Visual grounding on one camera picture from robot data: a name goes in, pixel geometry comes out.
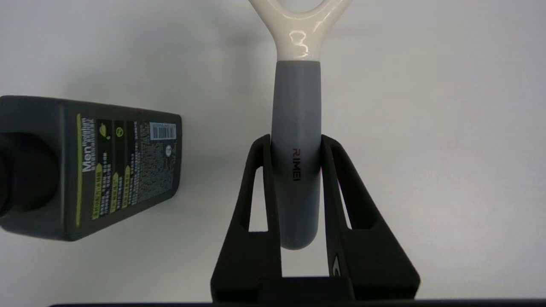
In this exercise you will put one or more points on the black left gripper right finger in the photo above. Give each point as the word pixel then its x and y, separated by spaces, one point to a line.
pixel 371 260

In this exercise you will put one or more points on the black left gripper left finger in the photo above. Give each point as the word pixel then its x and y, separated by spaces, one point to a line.
pixel 249 260

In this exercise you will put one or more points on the dark grey pump bottle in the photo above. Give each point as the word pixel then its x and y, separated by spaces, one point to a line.
pixel 85 166

